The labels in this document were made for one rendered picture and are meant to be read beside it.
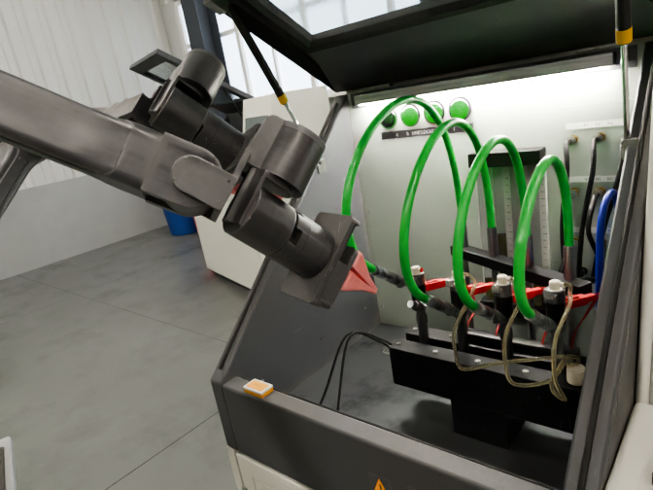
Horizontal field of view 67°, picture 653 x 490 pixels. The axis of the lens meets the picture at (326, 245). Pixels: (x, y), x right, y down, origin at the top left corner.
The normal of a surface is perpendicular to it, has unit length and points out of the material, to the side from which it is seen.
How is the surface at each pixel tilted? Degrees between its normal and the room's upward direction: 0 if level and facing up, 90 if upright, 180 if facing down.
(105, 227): 90
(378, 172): 90
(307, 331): 90
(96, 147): 70
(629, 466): 0
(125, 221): 90
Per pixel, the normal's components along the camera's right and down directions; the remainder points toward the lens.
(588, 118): -0.63, 0.32
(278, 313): 0.76, 0.06
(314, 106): 0.57, 0.14
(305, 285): -0.69, -0.45
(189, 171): 0.28, -0.08
